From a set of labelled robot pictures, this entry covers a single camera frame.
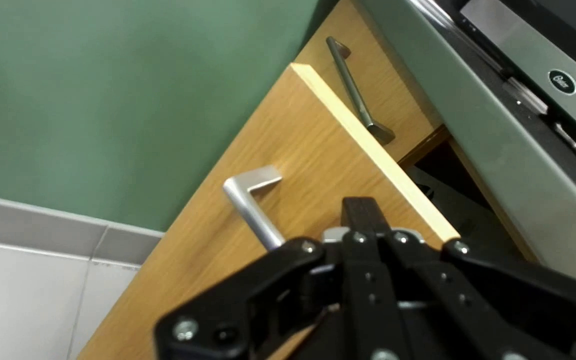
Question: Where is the silver handle under microwave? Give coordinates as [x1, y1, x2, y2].
[324, 36, 397, 146]

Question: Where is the wooden cabinet door under microwave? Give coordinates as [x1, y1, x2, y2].
[294, 0, 445, 163]

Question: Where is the stainless steel appliance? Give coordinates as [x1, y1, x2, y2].
[356, 0, 576, 290]

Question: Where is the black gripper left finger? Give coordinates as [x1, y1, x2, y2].
[152, 195, 377, 360]

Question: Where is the black microwave oven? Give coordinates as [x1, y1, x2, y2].
[434, 0, 576, 183]

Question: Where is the wooden cabinet door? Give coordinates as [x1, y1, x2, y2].
[294, 0, 445, 163]
[76, 62, 463, 360]

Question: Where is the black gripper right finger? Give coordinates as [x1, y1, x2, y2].
[365, 195, 576, 360]

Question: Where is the silver handle of open door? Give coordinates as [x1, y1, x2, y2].
[222, 165, 287, 253]

